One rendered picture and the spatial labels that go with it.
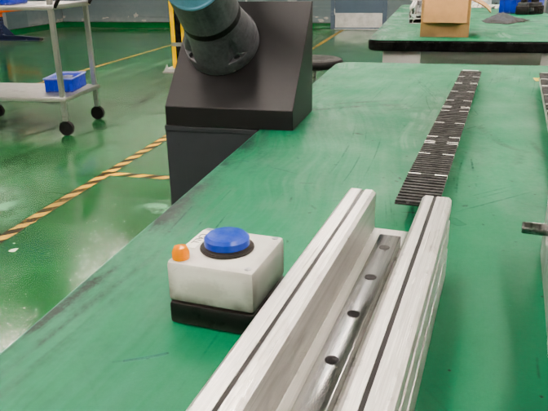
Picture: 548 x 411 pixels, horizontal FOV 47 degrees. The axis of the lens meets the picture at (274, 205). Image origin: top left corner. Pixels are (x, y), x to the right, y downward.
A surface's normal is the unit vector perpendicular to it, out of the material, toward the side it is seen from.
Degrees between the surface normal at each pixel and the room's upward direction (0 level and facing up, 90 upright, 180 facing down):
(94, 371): 0
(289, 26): 46
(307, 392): 0
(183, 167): 90
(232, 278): 90
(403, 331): 0
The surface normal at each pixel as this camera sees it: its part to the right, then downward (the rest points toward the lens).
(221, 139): -0.26, 0.35
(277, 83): -0.20, -0.40
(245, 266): -0.02, -0.93
